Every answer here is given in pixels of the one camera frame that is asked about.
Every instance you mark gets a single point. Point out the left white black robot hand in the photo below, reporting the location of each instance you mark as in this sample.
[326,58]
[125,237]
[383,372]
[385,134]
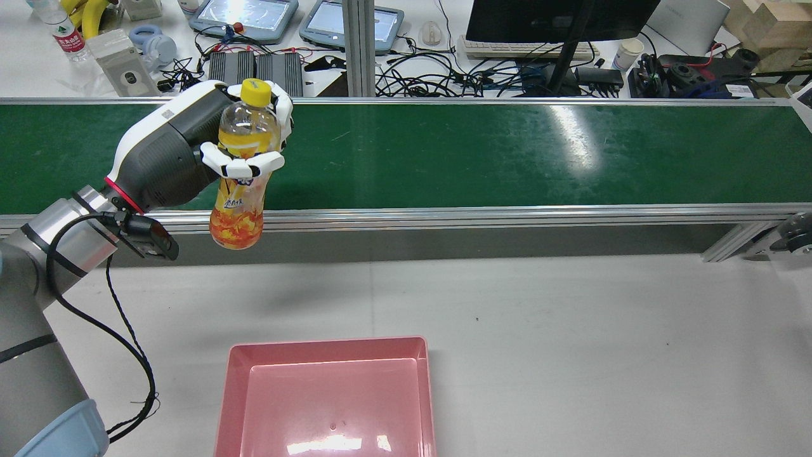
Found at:
[165,152]

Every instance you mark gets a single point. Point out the orange juice bottle yellow cap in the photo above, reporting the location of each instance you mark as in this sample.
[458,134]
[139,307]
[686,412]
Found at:
[238,216]

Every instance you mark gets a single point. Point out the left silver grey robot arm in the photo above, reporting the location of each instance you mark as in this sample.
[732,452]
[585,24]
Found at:
[38,355]

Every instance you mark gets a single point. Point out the pink plastic basket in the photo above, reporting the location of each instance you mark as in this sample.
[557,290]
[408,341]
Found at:
[330,406]

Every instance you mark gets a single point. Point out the light blue headphones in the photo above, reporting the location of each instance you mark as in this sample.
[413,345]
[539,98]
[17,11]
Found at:
[162,47]

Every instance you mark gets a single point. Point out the white small container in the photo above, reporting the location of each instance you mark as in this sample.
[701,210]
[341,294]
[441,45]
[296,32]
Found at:
[143,9]

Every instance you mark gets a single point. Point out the water bottle red label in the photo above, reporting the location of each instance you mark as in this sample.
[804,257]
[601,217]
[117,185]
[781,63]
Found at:
[70,41]

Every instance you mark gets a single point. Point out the yellow bananas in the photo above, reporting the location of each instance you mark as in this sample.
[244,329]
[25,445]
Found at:
[95,16]

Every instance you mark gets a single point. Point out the grey teach pendant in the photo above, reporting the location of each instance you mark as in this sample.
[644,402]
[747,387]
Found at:
[247,16]
[323,25]

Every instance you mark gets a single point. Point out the white computer mouse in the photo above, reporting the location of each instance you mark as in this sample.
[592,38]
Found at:
[431,33]

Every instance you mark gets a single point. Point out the white keyboard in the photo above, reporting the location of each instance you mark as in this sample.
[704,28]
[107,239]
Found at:
[495,49]

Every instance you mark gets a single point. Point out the black computer monitor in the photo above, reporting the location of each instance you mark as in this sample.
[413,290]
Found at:
[558,19]

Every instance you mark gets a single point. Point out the white paper cup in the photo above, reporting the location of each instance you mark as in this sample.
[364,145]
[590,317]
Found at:
[628,54]

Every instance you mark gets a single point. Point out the black round machine part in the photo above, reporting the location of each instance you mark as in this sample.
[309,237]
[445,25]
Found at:
[682,70]

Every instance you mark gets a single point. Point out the white flat box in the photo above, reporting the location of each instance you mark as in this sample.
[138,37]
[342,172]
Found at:
[691,22]

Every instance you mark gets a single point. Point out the white label tag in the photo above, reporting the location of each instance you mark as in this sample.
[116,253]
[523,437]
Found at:
[740,91]

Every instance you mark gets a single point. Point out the light wooden blocks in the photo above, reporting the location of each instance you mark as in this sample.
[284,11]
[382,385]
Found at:
[777,32]

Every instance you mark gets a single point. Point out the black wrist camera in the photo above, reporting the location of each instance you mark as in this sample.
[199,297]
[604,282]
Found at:
[152,238]

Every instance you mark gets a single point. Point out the black flat bracket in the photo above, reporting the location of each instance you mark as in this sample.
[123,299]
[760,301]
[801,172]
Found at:
[323,63]

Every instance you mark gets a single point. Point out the aluminium profile post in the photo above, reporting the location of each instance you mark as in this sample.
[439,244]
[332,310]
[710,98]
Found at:
[358,51]

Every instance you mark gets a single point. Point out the green conveyor belt aluminium frame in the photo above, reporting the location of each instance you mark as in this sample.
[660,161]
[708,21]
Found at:
[444,158]

